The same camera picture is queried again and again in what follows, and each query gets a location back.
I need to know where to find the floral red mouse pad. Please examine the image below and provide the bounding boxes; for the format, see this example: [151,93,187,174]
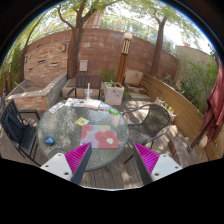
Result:
[80,125,119,149]

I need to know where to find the black mesh chair right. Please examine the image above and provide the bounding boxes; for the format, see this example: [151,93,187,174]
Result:
[127,103,171,149]

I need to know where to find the right tree trunk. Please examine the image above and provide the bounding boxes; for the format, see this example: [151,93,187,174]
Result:
[150,12,167,76]

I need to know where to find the green small bottle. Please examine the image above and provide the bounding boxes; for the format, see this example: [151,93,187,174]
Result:
[109,108,119,115]

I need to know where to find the black chair on left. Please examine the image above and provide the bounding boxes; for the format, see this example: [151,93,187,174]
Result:
[0,100,40,166]

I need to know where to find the round glass patio table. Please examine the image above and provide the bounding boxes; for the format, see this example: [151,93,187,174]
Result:
[38,101,128,171]

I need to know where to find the white square planter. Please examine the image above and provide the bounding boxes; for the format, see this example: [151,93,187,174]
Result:
[104,82,124,105]

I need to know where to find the garden lamp post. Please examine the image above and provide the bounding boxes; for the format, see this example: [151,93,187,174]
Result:
[116,33,132,84]

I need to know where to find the clear plastic cup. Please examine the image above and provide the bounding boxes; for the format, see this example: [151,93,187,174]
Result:
[84,89,93,100]

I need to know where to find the blue computer mouse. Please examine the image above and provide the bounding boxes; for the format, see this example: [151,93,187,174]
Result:
[44,137,55,145]

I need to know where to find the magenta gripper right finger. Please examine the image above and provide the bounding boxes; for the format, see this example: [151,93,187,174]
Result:
[133,143,182,185]

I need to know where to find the yellow card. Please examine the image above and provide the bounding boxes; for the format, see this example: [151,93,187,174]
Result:
[76,117,89,126]

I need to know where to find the wooden bench fence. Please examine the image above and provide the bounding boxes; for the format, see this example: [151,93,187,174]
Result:
[139,72,223,161]

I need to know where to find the dark wooden chair behind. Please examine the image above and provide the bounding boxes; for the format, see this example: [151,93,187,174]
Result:
[65,74,102,99]

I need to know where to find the large tree trunk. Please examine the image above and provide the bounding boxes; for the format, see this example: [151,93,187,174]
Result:
[57,0,100,79]

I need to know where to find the remote control on table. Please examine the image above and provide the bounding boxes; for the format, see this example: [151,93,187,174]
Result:
[49,102,64,113]

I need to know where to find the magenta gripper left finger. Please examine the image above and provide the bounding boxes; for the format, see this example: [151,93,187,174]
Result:
[41,143,92,185]

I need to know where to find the folded red patio umbrella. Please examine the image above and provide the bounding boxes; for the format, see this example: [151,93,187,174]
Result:
[187,56,224,152]

